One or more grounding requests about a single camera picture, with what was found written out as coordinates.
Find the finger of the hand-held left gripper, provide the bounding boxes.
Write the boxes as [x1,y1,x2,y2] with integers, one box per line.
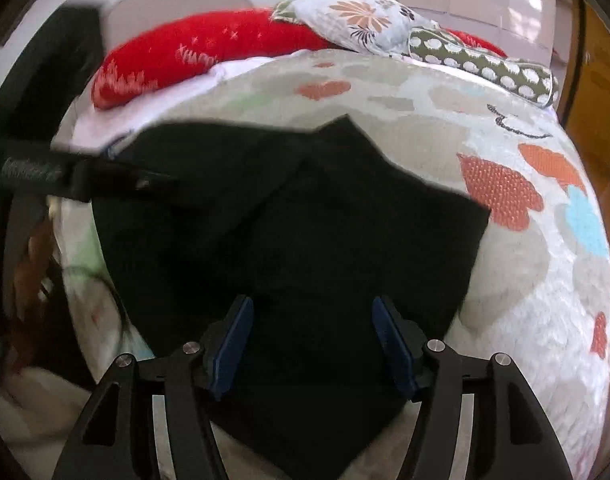
[50,154,179,202]

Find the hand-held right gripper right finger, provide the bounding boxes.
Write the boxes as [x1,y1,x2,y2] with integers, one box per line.
[372,296,573,480]

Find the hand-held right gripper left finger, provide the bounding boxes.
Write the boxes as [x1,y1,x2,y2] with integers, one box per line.
[52,295,256,480]

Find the black pants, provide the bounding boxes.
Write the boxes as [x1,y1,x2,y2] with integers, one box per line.
[92,115,491,480]

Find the red pillow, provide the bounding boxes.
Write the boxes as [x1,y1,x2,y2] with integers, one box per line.
[92,7,507,111]

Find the grey headboard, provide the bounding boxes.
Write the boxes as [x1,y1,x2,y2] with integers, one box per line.
[102,0,258,61]

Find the printed quilt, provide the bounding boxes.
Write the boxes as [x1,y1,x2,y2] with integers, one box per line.
[50,47,610,480]

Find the floral pillow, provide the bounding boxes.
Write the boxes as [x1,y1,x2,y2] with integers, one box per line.
[270,0,443,59]

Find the sheep print bolster pillow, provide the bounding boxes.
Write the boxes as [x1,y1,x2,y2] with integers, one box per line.
[407,27,561,110]

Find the wooden door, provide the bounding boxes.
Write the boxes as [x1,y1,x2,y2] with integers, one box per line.
[568,0,610,181]

